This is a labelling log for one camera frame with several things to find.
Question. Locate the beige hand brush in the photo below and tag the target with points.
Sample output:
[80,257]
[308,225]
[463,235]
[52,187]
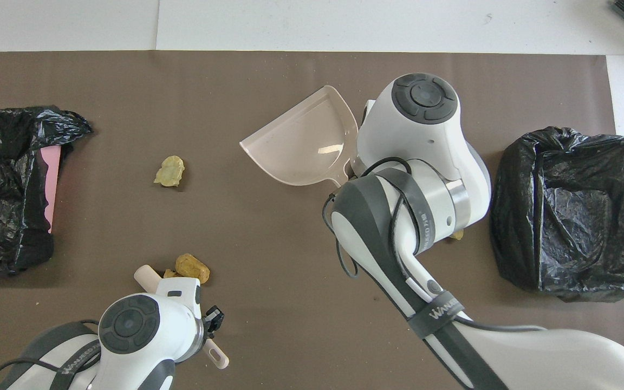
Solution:
[147,275]

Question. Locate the pale yellow lump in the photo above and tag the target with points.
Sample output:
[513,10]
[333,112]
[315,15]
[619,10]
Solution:
[170,171]

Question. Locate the black bag lined box bin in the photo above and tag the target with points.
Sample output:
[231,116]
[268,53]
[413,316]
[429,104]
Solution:
[588,162]

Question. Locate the toy croissant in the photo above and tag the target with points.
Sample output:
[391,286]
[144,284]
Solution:
[169,274]

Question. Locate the brown paper table mat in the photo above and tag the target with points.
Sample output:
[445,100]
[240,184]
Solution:
[290,81]

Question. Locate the pink plastic bin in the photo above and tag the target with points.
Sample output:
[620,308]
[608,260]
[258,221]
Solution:
[50,184]

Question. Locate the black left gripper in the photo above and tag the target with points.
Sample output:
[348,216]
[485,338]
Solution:
[213,319]

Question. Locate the pale pink dustpan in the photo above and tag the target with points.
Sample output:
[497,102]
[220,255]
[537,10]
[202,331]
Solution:
[301,146]

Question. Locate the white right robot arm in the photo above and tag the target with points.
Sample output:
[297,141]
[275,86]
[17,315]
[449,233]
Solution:
[415,141]

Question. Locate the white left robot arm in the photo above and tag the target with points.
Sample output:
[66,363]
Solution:
[138,336]

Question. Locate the beige green stone chunk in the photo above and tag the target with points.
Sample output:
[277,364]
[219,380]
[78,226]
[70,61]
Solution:
[457,235]

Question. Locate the brown toy bread nugget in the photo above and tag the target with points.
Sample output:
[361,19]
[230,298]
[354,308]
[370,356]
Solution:
[193,268]

